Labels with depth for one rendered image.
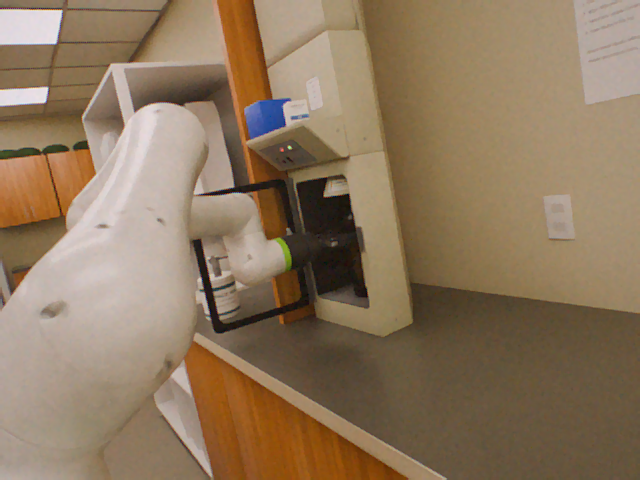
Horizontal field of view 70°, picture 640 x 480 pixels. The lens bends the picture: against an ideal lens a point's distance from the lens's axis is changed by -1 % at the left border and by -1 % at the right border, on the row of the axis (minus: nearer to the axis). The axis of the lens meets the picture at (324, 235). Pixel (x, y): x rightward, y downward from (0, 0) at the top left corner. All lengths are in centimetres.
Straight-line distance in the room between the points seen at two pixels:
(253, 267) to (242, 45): 70
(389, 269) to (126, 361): 95
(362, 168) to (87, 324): 92
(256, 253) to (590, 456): 76
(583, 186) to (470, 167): 33
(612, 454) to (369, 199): 72
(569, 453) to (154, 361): 60
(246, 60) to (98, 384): 124
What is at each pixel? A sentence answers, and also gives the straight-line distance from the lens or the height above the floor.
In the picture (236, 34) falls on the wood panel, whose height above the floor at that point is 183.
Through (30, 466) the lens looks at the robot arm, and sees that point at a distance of 42.
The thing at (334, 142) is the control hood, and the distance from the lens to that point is 113.
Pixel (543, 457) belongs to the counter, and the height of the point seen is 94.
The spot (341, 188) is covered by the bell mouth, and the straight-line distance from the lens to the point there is 125.
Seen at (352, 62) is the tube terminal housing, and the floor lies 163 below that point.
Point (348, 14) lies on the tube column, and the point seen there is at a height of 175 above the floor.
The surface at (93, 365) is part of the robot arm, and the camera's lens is 34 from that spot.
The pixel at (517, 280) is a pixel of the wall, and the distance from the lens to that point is 144.
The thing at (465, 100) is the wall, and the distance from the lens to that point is 144.
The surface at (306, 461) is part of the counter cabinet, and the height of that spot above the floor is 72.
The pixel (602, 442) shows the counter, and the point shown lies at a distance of 81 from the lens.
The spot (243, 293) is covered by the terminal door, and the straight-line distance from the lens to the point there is 137.
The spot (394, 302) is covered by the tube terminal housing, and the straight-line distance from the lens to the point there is 124.
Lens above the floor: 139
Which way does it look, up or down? 8 degrees down
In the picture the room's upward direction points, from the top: 11 degrees counter-clockwise
